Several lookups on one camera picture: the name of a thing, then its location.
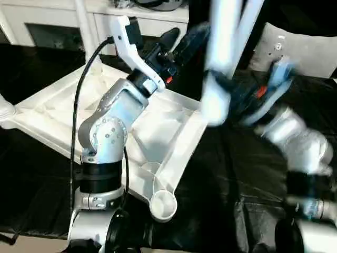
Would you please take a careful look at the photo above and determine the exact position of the black quilted mat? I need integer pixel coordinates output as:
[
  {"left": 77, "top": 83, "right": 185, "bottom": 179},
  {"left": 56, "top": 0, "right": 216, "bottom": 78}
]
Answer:
[{"left": 0, "top": 42, "right": 337, "bottom": 253}]

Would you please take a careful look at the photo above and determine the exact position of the white plastic table top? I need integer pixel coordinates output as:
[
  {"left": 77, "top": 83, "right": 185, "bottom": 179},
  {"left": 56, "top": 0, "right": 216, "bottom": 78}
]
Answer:
[{"left": 0, "top": 63, "right": 211, "bottom": 222}]

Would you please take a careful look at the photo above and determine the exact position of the white plastic table leg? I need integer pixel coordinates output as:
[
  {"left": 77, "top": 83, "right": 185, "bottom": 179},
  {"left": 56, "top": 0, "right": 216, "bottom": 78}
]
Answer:
[
  {"left": 0, "top": 93, "right": 17, "bottom": 130},
  {"left": 75, "top": 0, "right": 103, "bottom": 72},
  {"left": 231, "top": 0, "right": 265, "bottom": 77},
  {"left": 201, "top": 0, "right": 244, "bottom": 129}
]

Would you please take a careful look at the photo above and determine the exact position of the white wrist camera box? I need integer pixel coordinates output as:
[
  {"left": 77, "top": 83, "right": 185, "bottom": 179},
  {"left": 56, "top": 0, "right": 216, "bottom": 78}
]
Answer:
[
  {"left": 108, "top": 15, "right": 167, "bottom": 92},
  {"left": 247, "top": 59, "right": 299, "bottom": 125}
]

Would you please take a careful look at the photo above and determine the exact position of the black metal stand leg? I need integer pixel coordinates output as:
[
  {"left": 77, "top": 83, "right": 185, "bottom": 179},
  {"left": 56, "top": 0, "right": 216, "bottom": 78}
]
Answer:
[{"left": 0, "top": 231, "right": 17, "bottom": 246}]

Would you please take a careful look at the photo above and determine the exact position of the white sideboard with glass doors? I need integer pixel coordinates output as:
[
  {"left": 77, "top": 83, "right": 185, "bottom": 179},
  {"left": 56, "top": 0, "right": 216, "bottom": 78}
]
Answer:
[{"left": 0, "top": 0, "right": 190, "bottom": 56}]

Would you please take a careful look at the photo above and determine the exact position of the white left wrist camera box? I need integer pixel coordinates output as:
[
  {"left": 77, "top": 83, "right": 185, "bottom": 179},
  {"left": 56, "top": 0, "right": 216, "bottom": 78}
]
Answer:
[{"left": 108, "top": 15, "right": 167, "bottom": 92}]

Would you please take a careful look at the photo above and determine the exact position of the grey helmet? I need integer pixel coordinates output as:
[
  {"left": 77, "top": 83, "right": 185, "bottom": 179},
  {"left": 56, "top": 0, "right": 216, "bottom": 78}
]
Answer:
[{"left": 133, "top": 0, "right": 188, "bottom": 12}]

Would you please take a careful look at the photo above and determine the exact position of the black cabinet with gold label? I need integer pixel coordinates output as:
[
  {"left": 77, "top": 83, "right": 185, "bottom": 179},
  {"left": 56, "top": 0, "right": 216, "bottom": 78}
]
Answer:
[{"left": 187, "top": 0, "right": 267, "bottom": 70}]

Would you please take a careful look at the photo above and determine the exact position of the grey cushion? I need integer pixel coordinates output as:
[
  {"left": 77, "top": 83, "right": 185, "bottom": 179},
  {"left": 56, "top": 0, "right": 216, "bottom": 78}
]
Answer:
[{"left": 249, "top": 22, "right": 337, "bottom": 79}]

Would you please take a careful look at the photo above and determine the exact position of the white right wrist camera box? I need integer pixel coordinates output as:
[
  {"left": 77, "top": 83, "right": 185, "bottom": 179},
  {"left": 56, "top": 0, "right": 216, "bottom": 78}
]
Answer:
[{"left": 247, "top": 59, "right": 299, "bottom": 125}]

